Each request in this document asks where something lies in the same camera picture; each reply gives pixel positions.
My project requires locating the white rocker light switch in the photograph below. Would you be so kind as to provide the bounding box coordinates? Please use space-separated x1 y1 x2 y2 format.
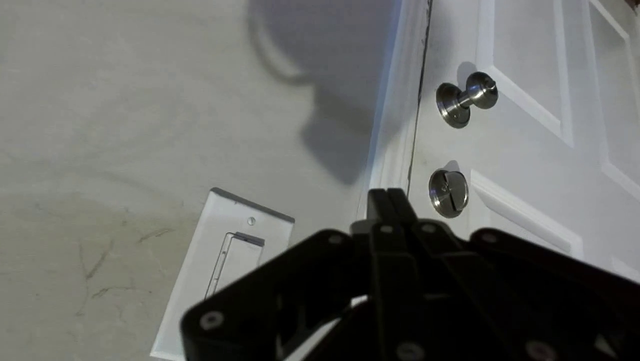
203 230 269 302

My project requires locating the silver deadbolt lock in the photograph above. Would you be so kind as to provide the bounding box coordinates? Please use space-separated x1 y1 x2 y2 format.
426 167 472 221

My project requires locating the white panel door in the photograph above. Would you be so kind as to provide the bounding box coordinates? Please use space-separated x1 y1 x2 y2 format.
407 0 640 283

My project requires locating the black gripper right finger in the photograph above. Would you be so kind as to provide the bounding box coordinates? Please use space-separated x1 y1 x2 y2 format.
389 187 640 361

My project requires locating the white door frame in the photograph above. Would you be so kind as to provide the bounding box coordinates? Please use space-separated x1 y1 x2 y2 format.
363 0 437 222

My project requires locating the white light switch plate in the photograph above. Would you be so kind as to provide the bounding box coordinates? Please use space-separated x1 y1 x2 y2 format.
149 187 297 361

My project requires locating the silver door knob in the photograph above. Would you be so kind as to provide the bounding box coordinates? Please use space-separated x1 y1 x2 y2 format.
434 70 501 131

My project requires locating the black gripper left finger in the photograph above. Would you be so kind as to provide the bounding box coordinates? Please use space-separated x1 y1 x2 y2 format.
179 188 397 361

